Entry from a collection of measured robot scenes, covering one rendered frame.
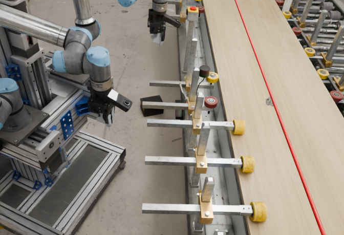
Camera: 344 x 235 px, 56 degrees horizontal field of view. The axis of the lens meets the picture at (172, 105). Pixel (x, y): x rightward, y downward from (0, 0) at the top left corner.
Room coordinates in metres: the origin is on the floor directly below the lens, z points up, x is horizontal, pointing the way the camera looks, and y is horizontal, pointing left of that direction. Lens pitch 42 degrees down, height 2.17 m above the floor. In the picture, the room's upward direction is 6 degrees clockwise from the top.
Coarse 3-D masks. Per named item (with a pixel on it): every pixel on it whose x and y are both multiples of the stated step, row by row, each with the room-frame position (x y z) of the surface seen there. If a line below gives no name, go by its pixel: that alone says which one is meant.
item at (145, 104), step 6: (144, 102) 1.44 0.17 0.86; (150, 102) 1.45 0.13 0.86; (156, 102) 1.46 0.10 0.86; (162, 102) 1.46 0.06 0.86; (168, 102) 1.47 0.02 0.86; (144, 108) 1.43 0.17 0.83; (150, 108) 1.43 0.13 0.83; (156, 108) 1.43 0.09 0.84; (162, 108) 1.44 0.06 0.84; (168, 108) 1.44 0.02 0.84; (174, 108) 1.44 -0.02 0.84; (180, 108) 1.44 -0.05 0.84; (186, 108) 1.45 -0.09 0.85; (204, 108) 1.46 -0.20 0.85
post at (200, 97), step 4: (200, 96) 1.24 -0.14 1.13; (196, 100) 1.25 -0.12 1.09; (200, 100) 1.24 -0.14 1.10; (196, 104) 1.24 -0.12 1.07; (200, 104) 1.24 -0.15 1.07; (196, 108) 1.24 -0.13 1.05; (200, 108) 1.24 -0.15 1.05; (196, 112) 1.24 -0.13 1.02; (200, 112) 1.24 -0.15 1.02; (196, 116) 1.24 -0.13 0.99; (200, 116) 1.24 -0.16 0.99; (192, 136) 1.24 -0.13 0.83; (196, 136) 1.24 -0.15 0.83; (192, 140) 1.24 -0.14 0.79; (188, 144) 1.27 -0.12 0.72; (192, 144) 1.24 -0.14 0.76
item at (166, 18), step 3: (165, 15) 1.50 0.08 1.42; (168, 15) 1.52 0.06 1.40; (162, 18) 1.48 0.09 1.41; (165, 18) 1.48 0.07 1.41; (168, 18) 1.49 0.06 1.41; (171, 18) 1.51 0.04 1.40; (174, 18) 1.53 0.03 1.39; (165, 21) 1.48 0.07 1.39; (168, 21) 1.49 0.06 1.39; (171, 21) 1.49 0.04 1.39; (174, 21) 1.50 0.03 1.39; (177, 21) 1.51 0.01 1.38; (171, 24) 1.49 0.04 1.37; (174, 24) 1.50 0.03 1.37; (177, 24) 1.50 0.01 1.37; (180, 24) 1.51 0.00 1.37; (177, 27) 1.50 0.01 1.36
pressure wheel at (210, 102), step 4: (208, 96) 1.51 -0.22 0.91; (212, 96) 1.51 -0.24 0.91; (204, 100) 1.47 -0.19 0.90; (208, 100) 1.47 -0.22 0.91; (212, 100) 1.47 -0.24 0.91; (216, 100) 1.47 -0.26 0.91; (204, 104) 1.46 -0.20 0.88; (208, 104) 1.44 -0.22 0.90; (212, 104) 1.44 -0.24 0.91; (216, 104) 1.45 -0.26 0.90; (212, 108) 1.44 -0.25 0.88; (208, 112) 1.47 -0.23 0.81
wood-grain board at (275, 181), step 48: (240, 0) 2.98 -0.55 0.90; (240, 48) 2.11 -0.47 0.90; (288, 48) 2.18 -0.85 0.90; (240, 96) 1.54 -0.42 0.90; (288, 96) 1.59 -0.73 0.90; (240, 144) 1.14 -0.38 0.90; (336, 144) 1.21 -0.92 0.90; (240, 192) 0.87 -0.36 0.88; (288, 192) 0.88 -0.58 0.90; (336, 192) 0.90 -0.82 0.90
